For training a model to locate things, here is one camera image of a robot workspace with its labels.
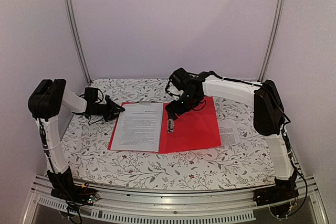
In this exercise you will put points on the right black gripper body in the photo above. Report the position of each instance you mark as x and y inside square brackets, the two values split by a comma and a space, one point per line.
[188, 104]

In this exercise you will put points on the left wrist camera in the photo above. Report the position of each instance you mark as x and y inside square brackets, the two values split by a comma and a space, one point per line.
[107, 100]

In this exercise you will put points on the left aluminium frame post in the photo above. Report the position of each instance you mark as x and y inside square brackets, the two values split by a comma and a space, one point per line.
[76, 40]

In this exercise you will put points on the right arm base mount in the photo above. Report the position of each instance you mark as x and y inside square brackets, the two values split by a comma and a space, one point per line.
[280, 193]

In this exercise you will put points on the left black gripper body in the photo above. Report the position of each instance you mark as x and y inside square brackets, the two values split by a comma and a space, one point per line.
[106, 111]

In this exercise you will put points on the printed white paper sheets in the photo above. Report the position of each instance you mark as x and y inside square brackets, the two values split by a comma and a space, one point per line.
[138, 128]

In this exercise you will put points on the spine metal folder clip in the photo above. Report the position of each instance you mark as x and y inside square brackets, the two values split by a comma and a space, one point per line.
[170, 126]

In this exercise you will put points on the red file folder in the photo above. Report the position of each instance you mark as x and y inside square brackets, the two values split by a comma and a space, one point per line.
[194, 130]

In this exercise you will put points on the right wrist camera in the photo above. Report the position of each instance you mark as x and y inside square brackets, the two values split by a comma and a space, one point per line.
[171, 90]

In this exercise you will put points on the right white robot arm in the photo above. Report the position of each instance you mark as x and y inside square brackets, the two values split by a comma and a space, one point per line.
[269, 120]

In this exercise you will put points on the aluminium frame post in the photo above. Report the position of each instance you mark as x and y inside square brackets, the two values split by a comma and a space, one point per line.
[76, 40]
[272, 39]

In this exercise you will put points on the right aluminium frame post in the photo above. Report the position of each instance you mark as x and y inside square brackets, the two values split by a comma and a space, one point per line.
[272, 39]

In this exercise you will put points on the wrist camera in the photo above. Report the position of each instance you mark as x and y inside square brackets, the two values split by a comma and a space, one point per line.
[171, 90]
[107, 100]

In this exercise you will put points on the aluminium front rail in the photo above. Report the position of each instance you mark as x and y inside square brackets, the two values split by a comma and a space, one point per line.
[131, 205]

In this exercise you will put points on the separate printed paper sheet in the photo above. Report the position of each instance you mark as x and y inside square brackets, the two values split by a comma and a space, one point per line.
[229, 136]

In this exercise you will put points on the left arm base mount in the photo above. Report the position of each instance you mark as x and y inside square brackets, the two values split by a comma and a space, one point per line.
[63, 187]

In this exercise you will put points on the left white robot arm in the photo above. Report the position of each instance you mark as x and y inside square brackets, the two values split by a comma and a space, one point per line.
[45, 104]

